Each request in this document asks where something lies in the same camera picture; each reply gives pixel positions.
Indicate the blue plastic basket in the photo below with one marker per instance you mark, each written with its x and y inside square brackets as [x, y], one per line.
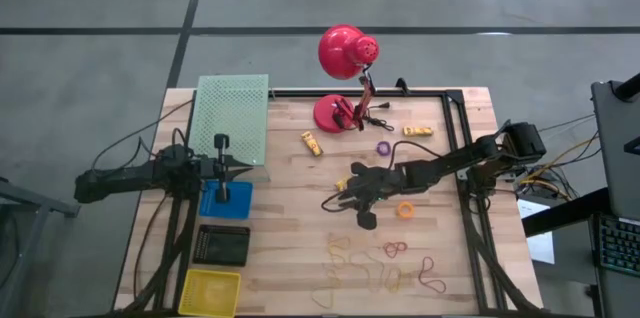
[240, 203]

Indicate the white paper sheet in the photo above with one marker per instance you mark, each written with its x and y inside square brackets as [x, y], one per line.
[542, 250]

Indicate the orange coil wristband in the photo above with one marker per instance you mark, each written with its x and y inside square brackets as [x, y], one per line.
[399, 210]

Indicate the black office desk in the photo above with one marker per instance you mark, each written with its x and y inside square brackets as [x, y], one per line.
[560, 215]

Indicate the yellow crayon box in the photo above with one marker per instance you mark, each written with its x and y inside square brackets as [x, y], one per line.
[343, 183]
[418, 131]
[312, 143]

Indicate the black aluminium frame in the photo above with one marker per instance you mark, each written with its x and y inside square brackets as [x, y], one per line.
[350, 93]

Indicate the black keyboard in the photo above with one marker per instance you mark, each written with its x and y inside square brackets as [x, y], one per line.
[620, 245]

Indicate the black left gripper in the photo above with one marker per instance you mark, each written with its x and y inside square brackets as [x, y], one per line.
[222, 168]

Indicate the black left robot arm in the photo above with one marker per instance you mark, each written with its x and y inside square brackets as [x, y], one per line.
[125, 178]

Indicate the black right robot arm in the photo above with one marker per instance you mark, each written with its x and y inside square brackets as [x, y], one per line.
[450, 160]

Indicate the silver metal bracket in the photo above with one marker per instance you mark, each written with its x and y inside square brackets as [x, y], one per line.
[465, 174]

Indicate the black mesh tray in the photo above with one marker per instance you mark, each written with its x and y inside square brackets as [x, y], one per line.
[222, 245]

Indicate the yellow plastic basket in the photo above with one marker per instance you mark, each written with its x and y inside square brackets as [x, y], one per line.
[210, 293]

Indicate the grey metal stand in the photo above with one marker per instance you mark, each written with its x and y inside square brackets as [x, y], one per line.
[50, 204]

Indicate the red desk lamp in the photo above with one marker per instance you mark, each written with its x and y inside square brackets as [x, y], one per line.
[345, 53]

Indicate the green perforated metal shelf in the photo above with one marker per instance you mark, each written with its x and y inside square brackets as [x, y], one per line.
[230, 118]

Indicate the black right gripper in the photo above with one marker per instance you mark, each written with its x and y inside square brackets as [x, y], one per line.
[375, 183]

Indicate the computer monitor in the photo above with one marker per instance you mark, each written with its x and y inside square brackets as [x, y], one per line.
[617, 148]

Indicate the long yellow rubber band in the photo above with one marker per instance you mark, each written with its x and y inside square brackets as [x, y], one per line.
[367, 258]

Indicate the small black frame mount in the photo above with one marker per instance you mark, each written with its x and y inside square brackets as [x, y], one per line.
[401, 86]

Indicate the purple coil wristband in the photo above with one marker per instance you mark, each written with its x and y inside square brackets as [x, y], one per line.
[378, 148]

